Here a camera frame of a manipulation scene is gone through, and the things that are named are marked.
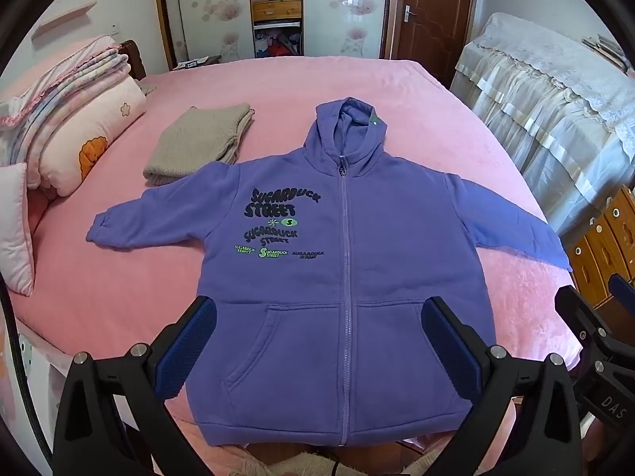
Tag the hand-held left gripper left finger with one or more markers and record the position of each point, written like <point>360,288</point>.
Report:
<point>186,347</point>

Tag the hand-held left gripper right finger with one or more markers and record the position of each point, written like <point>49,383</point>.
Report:
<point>449,352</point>

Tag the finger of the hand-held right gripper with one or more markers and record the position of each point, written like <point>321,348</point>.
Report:
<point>583,317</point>
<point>622,287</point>

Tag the purple zip hoodie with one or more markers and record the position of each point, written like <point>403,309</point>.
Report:
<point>297,332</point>

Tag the pile of colourful clothes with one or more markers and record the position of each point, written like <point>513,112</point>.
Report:
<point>275,43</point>

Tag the wooden drawer cabinet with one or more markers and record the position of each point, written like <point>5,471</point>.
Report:
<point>603,248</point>

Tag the white lace furniture cover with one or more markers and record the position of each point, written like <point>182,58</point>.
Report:
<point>545,109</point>

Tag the folded beige knit sweater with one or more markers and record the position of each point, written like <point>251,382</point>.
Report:
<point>198,144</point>

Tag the pink quilted pillow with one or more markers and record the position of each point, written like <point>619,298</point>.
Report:
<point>15,228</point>

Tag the pink fleece bed blanket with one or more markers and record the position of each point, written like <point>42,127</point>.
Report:
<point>421,124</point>

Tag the stack of books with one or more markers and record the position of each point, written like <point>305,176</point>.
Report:
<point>605,52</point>

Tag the striped folded blanket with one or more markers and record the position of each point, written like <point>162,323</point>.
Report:
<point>74,94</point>

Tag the bedside table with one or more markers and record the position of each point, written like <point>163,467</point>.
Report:
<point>198,62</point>

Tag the dark wooden headboard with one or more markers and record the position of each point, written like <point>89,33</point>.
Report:
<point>133,59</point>

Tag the pink frilled folded blanket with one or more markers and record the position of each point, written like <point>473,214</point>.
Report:
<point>54,69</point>

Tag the brown wooden door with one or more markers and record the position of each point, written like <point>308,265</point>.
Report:
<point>436,15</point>

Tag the floral sliding door wardrobe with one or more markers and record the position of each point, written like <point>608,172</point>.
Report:
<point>213,10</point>

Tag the light wooden wardrobe drawer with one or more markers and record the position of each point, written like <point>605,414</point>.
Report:
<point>277,10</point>

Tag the pink wall shelf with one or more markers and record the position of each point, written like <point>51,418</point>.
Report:
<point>64,20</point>

